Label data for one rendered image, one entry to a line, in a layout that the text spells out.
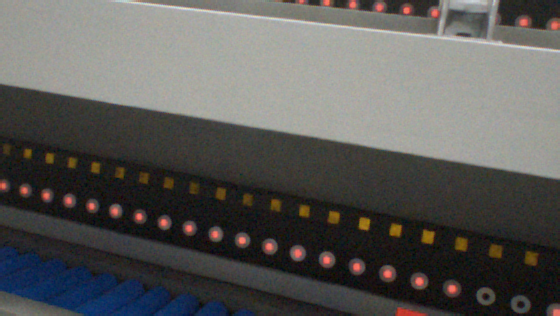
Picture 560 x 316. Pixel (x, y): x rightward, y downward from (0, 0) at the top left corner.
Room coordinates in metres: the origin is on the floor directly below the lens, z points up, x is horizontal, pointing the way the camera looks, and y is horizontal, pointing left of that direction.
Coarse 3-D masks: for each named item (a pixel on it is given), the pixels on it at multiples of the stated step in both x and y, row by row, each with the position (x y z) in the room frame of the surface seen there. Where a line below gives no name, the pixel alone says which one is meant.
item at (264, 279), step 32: (0, 224) 0.41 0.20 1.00; (32, 224) 0.40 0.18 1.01; (64, 224) 0.39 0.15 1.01; (128, 256) 0.38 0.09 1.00; (160, 256) 0.37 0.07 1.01; (192, 256) 0.37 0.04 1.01; (224, 256) 0.37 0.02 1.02; (256, 288) 0.36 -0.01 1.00; (288, 288) 0.35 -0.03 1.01; (320, 288) 0.34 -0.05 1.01; (352, 288) 0.34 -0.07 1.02
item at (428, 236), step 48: (0, 144) 0.40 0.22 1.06; (0, 192) 0.41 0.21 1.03; (96, 192) 0.39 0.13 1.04; (144, 192) 0.37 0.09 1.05; (192, 192) 0.36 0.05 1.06; (240, 192) 0.35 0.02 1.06; (192, 240) 0.37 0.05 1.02; (288, 240) 0.35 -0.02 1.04; (336, 240) 0.34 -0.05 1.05; (384, 240) 0.33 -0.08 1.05; (432, 240) 0.32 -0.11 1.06; (480, 240) 0.31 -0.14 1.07; (384, 288) 0.34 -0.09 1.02; (432, 288) 0.33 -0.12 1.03; (480, 288) 0.32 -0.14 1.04; (528, 288) 0.31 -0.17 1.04
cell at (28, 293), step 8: (64, 272) 0.35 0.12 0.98; (72, 272) 0.35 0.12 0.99; (80, 272) 0.36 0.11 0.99; (88, 272) 0.36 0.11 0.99; (48, 280) 0.33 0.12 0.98; (56, 280) 0.33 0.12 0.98; (64, 280) 0.34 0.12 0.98; (72, 280) 0.34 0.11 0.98; (80, 280) 0.35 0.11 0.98; (24, 288) 0.32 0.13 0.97; (32, 288) 0.32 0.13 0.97; (40, 288) 0.32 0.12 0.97; (48, 288) 0.32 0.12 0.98; (56, 288) 0.33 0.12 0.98; (64, 288) 0.34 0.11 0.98; (24, 296) 0.31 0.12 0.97; (32, 296) 0.31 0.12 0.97; (40, 296) 0.32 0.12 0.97; (48, 296) 0.32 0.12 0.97
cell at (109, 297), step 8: (128, 280) 0.35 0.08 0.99; (136, 280) 0.35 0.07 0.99; (112, 288) 0.34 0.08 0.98; (120, 288) 0.34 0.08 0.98; (128, 288) 0.34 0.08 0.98; (136, 288) 0.35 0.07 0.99; (104, 296) 0.32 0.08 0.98; (112, 296) 0.32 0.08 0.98; (120, 296) 0.33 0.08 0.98; (128, 296) 0.34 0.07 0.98; (136, 296) 0.34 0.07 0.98; (88, 304) 0.31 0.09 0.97; (96, 304) 0.31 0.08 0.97; (104, 304) 0.31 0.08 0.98; (112, 304) 0.32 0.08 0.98; (120, 304) 0.33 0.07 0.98; (80, 312) 0.30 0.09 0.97; (88, 312) 0.30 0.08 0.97; (96, 312) 0.30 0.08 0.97; (104, 312) 0.31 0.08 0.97; (112, 312) 0.32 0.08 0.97
